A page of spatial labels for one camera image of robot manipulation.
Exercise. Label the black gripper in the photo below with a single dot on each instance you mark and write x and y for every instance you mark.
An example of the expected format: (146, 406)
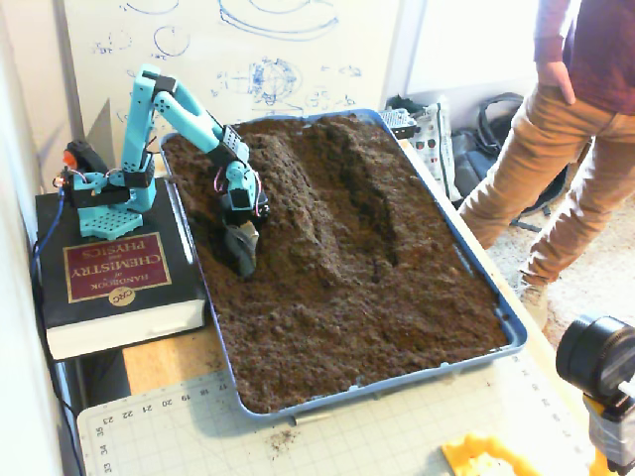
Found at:
(241, 248)

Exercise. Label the brown soil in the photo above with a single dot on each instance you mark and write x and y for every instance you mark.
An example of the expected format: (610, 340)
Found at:
(322, 297)

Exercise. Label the maroon sleeved person forearm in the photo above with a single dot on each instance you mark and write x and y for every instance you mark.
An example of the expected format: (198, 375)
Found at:
(550, 32)

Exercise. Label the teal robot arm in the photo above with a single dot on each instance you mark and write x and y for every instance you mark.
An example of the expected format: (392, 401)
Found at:
(139, 109)

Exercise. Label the bare person hand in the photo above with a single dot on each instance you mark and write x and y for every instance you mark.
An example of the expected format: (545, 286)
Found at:
(556, 79)

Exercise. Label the black chemistry physics handbook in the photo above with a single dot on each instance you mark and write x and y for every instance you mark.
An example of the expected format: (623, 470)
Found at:
(119, 268)

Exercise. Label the black orange clamp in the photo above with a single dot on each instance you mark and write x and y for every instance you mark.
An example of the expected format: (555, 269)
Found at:
(84, 156)

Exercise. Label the spilled soil crumbs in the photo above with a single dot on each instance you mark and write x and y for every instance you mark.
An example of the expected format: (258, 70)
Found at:
(284, 439)

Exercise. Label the black vented device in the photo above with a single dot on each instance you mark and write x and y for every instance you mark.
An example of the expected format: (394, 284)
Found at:
(399, 121)

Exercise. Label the whiteboard with blue sketches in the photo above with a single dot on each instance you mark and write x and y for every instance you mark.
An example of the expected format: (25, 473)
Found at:
(223, 49)

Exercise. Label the pale green cutting mat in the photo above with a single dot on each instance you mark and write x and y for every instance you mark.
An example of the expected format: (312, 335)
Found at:
(347, 446)

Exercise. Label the white electronics box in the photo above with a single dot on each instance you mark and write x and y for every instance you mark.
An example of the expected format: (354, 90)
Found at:
(436, 144)

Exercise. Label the blue plastic tray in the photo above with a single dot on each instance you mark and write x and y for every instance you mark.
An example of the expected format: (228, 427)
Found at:
(516, 342)

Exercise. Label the black backpack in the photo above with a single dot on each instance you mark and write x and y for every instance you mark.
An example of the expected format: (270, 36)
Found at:
(496, 114)

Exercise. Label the white shoe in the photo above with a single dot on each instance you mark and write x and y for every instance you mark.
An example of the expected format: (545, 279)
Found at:
(533, 302)

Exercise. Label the yellow plastic part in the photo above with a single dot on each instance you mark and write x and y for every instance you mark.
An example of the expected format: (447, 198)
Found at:
(461, 453)

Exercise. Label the person in tan trousers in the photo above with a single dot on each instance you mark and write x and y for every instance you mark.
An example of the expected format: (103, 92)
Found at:
(546, 149)

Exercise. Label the yellow grey lens stand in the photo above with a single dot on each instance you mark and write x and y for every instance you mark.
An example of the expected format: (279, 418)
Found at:
(612, 436)

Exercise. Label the black camera lens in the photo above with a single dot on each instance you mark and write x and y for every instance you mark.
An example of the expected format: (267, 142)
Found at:
(590, 352)

